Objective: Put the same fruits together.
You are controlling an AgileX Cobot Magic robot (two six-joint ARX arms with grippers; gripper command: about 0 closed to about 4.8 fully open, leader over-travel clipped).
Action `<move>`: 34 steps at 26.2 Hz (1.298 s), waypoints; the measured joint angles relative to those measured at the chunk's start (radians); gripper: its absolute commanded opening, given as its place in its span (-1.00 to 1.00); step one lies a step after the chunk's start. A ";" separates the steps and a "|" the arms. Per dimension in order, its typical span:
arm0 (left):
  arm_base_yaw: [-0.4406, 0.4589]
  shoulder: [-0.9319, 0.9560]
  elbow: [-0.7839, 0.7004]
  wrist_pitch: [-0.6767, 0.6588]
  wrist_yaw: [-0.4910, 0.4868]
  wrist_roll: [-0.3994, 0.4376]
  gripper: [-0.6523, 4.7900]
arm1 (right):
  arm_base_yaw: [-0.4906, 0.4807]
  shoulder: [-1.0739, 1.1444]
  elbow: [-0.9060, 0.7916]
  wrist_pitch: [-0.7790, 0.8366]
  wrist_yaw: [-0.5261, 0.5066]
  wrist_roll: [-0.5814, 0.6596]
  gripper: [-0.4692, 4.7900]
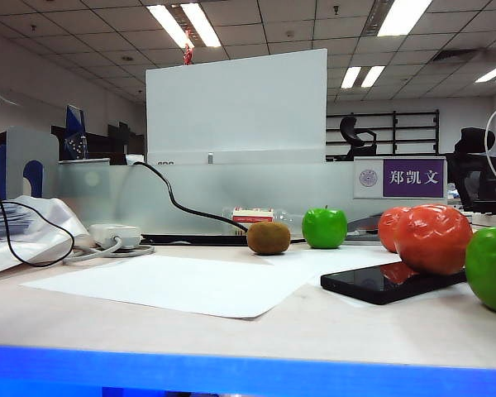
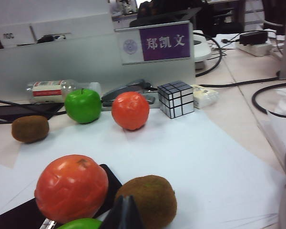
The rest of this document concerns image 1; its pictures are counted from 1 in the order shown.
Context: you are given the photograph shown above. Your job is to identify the orange fruit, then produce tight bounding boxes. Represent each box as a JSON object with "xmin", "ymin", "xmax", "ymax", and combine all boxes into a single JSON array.
[
  {"xmin": 393, "ymin": 203, "xmax": 475, "ymax": 276},
  {"xmin": 377, "ymin": 206, "xmax": 413, "ymax": 254}
]

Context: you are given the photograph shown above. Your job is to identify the green apple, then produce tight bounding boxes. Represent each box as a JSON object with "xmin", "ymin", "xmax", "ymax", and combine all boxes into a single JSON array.
[
  {"xmin": 465, "ymin": 226, "xmax": 496, "ymax": 315},
  {"xmin": 301, "ymin": 205, "xmax": 349, "ymax": 250}
]

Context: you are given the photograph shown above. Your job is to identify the clear bottle with red label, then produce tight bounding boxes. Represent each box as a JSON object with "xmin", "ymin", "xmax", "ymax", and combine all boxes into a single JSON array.
[{"xmin": 222, "ymin": 205, "xmax": 305, "ymax": 227}]

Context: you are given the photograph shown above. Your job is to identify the frosted glass desk partition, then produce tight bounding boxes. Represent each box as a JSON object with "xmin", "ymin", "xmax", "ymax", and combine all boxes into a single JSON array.
[{"xmin": 57, "ymin": 159, "xmax": 450, "ymax": 236}]

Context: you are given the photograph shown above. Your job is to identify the brown fuzzy kiwi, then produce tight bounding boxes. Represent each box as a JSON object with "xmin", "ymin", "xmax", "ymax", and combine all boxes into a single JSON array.
[{"xmin": 246, "ymin": 221, "xmax": 292, "ymax": 256}]

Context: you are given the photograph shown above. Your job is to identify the white board panel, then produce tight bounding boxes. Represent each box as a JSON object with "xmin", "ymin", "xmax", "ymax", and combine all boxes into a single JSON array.
[{"xmin": 145, "ymin": 48, "xmax": 328, "ymax": 165}]

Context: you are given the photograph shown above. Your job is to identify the white paper sheet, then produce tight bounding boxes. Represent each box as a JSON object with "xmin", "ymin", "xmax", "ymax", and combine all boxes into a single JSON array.
[
  {"xmin": 20, "ymin": 253, "xmax": 327, "ymax": 319},
  {"xmin": 268, "ymin": 246, "xmax": 479, "ymax": 309}
]

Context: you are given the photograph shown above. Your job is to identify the small black office chair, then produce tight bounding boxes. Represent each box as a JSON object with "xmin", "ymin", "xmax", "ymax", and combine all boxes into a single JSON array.
[{"xmin": 339, "ymin": 116, "xmax": 378, "ymax": 161}]

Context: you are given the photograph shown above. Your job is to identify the white power adapter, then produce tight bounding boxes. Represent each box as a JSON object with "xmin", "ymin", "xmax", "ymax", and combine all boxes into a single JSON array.
[{"xmin": 88, "ymin": 223, "xmax": 142, "ymax": 250}]

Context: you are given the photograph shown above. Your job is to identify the dark computer monitors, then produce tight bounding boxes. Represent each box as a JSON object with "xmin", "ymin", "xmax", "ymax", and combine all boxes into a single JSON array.
[{"xmin": 50, "ymin": 121, "xmax": 146, "ymax": 165}]

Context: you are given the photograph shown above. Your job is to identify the black smartphone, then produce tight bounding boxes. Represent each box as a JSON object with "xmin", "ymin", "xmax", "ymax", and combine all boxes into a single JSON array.
[{"xmin": 320, "ymin": 261, "xmax": 468, "ymax": 306}]

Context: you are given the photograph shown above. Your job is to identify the recessed ceiling light fixture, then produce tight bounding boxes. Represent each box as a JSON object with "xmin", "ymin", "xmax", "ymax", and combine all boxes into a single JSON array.
[
  {"xmin": 146, "ymin": 2, "xmax": 223, "ymax": 49},
  {"xmin": 474, "ymin": 59, "xmax": 496, "ymax": 84},
  {"xmin": 340, "ymin": 65, "xmax": 386, "ymax": 89},
  {"xmin": 377, "ymin": 0, "xmax": 434, "ymax": 38}
]

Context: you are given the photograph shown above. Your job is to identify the black shelf rack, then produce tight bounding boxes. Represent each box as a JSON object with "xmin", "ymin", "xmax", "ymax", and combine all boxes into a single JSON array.
[{"xmin": 326, "ymin": 108, "xmax": 441, "ymax": 157}]

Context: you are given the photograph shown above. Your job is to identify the purple and white name plate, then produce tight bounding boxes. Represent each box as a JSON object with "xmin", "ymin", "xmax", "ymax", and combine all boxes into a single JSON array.
[{"xmin": 353, "ymin": 155, "xmax": 448, "ymax": 200}]

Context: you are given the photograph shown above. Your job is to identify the blue crystal trophy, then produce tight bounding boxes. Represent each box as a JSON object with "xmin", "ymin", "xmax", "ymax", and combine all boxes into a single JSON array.
[{"xmin": 64, "ymin": 104, "xmax": 88, "ymax": 161}]

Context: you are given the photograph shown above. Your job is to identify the white plastic bag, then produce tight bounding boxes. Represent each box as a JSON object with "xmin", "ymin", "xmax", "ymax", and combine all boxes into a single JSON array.
[{"xmin": 0, "ymin": 194, "xmax": 93, "ymax": 278}]

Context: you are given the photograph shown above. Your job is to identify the grey metal bookend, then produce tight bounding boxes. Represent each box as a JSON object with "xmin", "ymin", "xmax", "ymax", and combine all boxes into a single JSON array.
[{"xmin": 6, "ymin": 126, "xmax": 61, "ymax": 199}]

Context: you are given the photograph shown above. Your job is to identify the large black office chair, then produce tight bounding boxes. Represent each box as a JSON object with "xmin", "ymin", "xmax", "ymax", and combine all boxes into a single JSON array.
[{"xmin": 445, "ymin": 127, "xmax": 496, "ymax": 215}]

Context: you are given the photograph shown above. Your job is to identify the stack of printed papers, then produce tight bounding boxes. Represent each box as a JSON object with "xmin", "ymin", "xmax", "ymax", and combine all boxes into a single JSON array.
[{"xmin": 0, "ymin": 201, "xmax": 36, "ymax": 243}]

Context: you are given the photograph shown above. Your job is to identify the ceiling air vent grille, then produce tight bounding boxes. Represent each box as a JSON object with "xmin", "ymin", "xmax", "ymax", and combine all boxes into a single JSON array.
[{"xmin": 432, "ymin": 48, "xmax": 483, "ymax": 64}]

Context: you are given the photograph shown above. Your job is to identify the thick black cable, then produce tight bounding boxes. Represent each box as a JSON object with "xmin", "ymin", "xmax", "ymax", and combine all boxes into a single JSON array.
[{"xmin": 131, "ymin": 160, "xmax": 250, "ymax": 232}]

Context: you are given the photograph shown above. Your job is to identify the white power cable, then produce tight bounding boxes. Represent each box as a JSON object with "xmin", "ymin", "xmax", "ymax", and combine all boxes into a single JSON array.
[{"xmin": 61, "ymin": 235, "xmax": 155, "ymax": 266}]

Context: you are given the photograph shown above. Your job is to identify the thin black cable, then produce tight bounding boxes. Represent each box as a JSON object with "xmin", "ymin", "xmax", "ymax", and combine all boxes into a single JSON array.
[{"xmin": 0, "ymin": 173, "xmax": 75, "ymax": 267}]

